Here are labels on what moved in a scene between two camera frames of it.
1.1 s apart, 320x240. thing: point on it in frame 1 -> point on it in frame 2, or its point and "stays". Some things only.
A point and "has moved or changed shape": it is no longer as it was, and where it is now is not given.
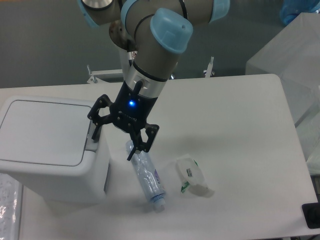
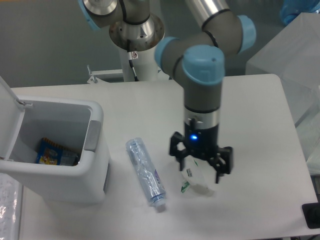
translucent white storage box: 293,55 stays
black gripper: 129,113 -> 199,142
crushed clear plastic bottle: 149,178 stays
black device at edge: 311,213 stays
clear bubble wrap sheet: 11,208 stays
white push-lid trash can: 46,144 has moved or changed shape
